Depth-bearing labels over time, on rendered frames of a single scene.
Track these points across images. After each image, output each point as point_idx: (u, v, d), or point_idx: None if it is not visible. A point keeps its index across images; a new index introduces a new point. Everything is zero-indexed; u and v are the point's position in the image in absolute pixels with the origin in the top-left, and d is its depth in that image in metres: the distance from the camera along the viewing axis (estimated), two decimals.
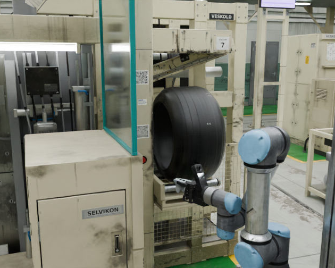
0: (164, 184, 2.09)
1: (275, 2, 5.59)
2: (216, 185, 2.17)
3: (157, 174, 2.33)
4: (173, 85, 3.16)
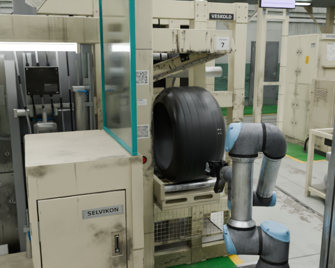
0: (166, 187, 2.06)
1: (275, 2, 5.59)
2: None
3: None
4: (173, 85, 3.16)
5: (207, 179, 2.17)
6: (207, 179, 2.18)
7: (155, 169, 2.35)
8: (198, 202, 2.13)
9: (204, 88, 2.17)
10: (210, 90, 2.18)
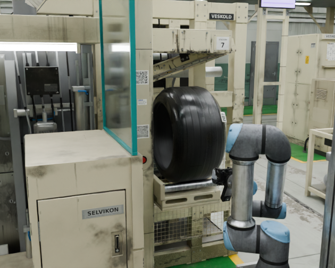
0: (165, 192, 2.08)
1: (275, 2, 5.59)
2: None
3: (155, 169, 2.36)
4: (173, 85, 3.16)
5: (209, 184, 2.15)
6: (209, 183, 2.15)
7: (156, 175, 2.34)
8: (198, 202, 2.13)
9: (220, 111, 2.02)
10: (224, 113, 2.04)
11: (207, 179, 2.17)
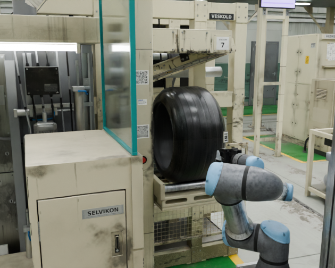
0: None
1: (275, 2, 5.59)
2: None
3: (156, 170, 2.34)
4: (173, 85, 3.16)
5: None
6: None
7: None
8: (198, 202, 2.13)
9: (224, 132, 2.00)
10: (227, 132, 2.02)
11: None
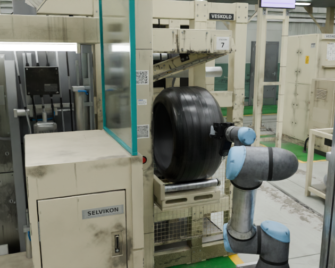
0: None
1: (275, 2, 5.59)
2: (216, 180, 2.17)
3: (157, 174, 2.33)
4: (173, 85, 3.16)
5: (207, 186, 2.18)
6: (208, 186, 2.17)
7: None
8: (198, 202, 2.13)
9: None
10: None
11: (209, 184, 2.15)
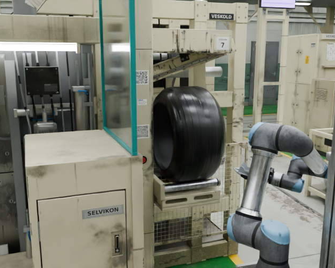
0: (166, 192, 2.07)
1: (275, 2, 5.59)
2: None
3: (156, 169, 2.35)
4: (173, 85, 3.16)
5: (209, 183, 2.15)
6: (208, 181, 2.16)
7: None
8: (198, 202, 2.13)
9: (222, 158, 2.04)
10: (226, 157, 2.06)
11: (206, 179, 2.18)
